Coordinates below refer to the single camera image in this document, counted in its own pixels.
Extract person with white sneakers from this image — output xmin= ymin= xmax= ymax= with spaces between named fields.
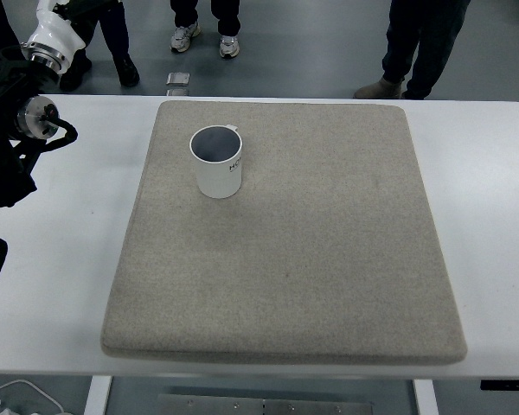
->
xmin=169 ymin=0 xmax=242 ymax=61

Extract grey metal plate with screws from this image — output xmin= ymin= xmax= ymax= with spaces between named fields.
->
xmin=157 ymin=393 xmax=373 ymax=415

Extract person with black shoes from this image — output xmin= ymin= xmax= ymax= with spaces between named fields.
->
xmin=60 ymin=0 xmax=140 ymax=92

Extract grey-brown felt mat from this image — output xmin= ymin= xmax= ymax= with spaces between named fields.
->
xmin=99 ymin=99 xmax=468 ymax=367

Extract white cable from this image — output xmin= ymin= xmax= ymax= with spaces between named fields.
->
xmin=0 ymin=379 xmax=66 ymax=415

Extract person in dark trousers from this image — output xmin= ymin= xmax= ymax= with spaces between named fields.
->
xmin=0 ymin=0 xmax=23 ymax=57

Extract white cup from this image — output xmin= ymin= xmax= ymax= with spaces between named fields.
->
xmin=189 ymin=124 xmax=245 ymax=200

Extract black table control panel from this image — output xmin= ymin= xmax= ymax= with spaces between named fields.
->
xmin=479 ymin=380 xmax=519 ymax=392

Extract white table leg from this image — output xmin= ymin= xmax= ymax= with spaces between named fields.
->
xmin=413 ymin=379 xmax=438 ymax=415
xmin=84 ymin=375 xmax=113 ymax=415

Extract person with tan boots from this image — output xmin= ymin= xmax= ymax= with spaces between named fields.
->
xmin=353 ymin=0 xmax=472 ymax=100

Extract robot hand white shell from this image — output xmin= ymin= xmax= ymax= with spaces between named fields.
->
xmin=27 ymin=0 xmax=113 ymax=57

